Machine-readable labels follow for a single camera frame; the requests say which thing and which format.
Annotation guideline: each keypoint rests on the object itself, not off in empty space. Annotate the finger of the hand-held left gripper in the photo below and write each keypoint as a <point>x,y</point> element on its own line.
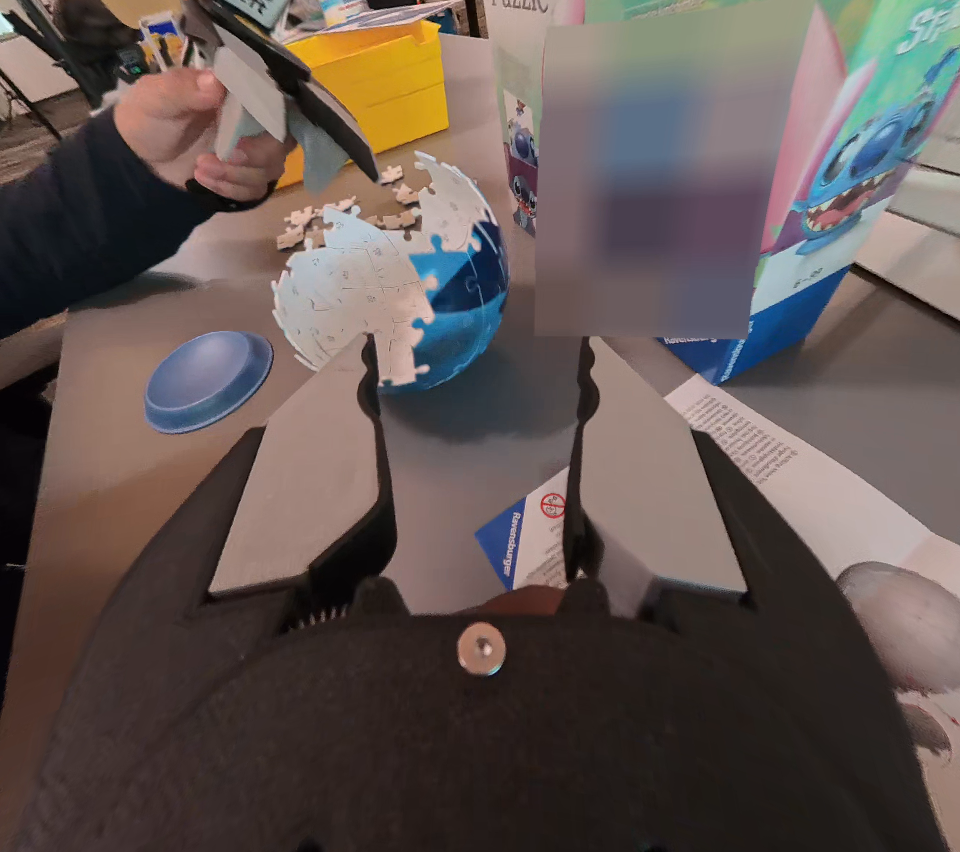
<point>319,154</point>
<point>337,124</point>

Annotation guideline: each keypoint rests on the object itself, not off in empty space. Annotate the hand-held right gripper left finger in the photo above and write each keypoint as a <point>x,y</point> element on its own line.
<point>307,492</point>

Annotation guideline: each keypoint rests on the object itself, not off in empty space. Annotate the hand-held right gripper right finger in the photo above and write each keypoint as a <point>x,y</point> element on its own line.
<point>652,499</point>

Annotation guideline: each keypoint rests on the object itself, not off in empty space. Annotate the white puzzle pieces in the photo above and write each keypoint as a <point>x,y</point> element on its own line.
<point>300,221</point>

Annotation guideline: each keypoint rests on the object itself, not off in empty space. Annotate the blue round ball stand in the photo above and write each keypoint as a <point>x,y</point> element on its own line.
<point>202,372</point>

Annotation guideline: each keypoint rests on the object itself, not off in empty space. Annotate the blue white puzzle ball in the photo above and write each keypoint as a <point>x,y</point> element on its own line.
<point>465,289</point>

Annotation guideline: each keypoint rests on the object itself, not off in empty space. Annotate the person's left forearm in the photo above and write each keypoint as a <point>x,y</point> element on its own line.
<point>75,214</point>

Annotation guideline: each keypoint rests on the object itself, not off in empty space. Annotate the cartoon print puzzle box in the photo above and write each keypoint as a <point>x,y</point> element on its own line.
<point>862,116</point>

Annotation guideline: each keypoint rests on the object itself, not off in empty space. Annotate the person's left hand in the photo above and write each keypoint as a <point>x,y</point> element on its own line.
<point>165,116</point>

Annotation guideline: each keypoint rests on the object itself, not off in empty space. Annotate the yellow plastic bin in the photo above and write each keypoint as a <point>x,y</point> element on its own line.
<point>375,79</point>

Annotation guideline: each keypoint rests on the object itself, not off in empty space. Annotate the white instruction leaflet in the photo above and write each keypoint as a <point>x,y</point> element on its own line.
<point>750,447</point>

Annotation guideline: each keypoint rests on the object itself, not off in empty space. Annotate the blue white booklet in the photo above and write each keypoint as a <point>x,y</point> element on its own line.
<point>390,15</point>

